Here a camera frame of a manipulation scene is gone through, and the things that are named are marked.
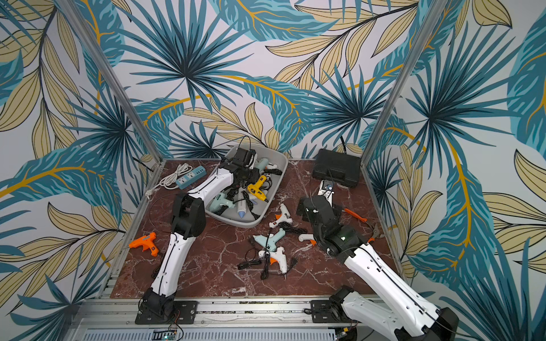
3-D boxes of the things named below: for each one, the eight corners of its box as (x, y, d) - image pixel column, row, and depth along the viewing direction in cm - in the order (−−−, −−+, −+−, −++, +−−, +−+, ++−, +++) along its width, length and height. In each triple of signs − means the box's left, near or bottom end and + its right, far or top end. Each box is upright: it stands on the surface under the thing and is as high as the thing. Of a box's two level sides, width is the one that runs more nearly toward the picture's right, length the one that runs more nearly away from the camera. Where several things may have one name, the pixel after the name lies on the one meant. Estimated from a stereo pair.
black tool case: (314, 186, 111) (316, 178, 106) (310, 155, 125) (311, 147, 120) (362, 187, 111) (367, 179, 106) (352, 156, 125) (356, 147, 120)
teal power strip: (180, 190, 108) (178, 186, 106) (176, 184, 111) (173, 181, 108) (208, 173, 116) (206, 169, 113) (203, 168, 118) (202, 165, 115)
